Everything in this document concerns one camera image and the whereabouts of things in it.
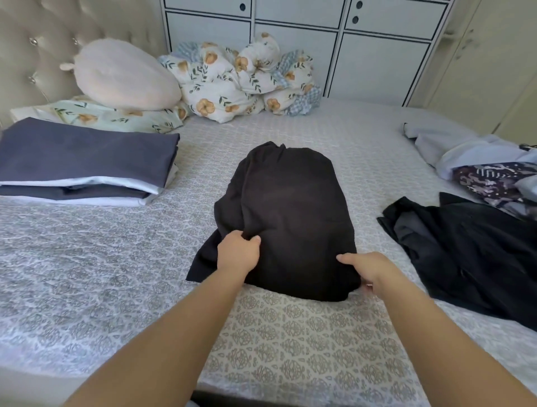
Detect beige tufted headboard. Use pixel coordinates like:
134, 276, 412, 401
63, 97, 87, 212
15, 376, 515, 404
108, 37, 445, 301
0, 0, 169, 132

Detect white wardrobe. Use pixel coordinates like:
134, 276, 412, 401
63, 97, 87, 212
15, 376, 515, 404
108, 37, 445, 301
158, 0, 456, 108

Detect floral bunched quilt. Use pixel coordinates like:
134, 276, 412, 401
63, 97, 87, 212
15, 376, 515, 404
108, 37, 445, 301
281, 49, 325, 117

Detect person's right hand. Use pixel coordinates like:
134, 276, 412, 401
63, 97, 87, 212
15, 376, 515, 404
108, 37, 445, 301
336, 250, 406, 300

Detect dark purple patterned garment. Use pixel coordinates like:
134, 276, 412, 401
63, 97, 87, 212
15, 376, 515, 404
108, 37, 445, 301
452, 160, 537, 212

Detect black shorts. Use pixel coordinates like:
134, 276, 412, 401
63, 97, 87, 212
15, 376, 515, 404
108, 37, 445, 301
185, 140, 364, 304

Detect pink plush pillow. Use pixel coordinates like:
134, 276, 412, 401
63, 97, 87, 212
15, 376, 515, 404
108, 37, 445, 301
58, 37, 186, 112

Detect white printed t-shirt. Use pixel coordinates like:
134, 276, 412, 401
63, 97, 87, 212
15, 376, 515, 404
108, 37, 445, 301
0, 161, 181, 197

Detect light blue hooded jacket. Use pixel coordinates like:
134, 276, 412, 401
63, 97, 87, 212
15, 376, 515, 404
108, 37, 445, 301
402, 116, 537, 204

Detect bed with grey patterned sheet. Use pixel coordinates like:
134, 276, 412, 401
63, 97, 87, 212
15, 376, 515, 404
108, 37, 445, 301
0, 96, 537, 407

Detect person's left hand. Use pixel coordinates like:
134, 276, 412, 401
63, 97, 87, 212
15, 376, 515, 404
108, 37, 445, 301
215, 229, 263, 280

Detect floral pillow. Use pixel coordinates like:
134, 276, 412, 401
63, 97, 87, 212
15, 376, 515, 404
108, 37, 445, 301
8, 97, 191, 136

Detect person's right forearm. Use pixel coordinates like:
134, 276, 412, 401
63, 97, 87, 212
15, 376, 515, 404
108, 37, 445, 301
373, 277, 537, 407

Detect person's left forearm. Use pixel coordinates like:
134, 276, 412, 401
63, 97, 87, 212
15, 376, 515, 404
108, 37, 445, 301
63, 267, 248, 407

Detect white door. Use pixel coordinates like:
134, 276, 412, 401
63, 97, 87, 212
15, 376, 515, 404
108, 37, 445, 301
409, 0, 537, 145

